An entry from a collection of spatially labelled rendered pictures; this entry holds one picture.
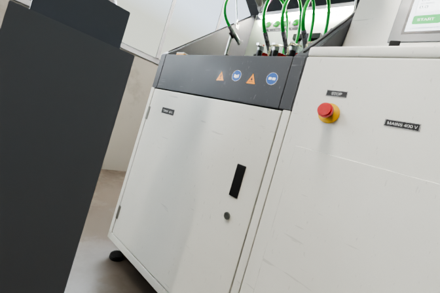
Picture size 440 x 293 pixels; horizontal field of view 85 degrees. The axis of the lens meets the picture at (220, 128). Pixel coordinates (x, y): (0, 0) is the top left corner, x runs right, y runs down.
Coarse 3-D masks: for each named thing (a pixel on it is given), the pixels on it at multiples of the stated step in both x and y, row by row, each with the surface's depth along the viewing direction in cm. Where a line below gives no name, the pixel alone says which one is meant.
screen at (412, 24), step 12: (408, 0) 80; (420, 0) 78; (432, 0) 76; (408, 12) 78; (420, 12) 76; (432, 12) 74; (396, 24) 79; (408, 24) 76; (420, 24) 74; (432, 24) 73; (396, 36) 77; (408, 36) 75; (420, 36) 73; (432, 36) 71
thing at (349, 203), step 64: (384, 0) 85; (320, 64) 65; (384, 64) 55; (320, 128) 61; (384, 128) 53; (320, 192) 58; (384, 192) 51; (256, 256) 65; (320, 256) 56; (384, 256) 49
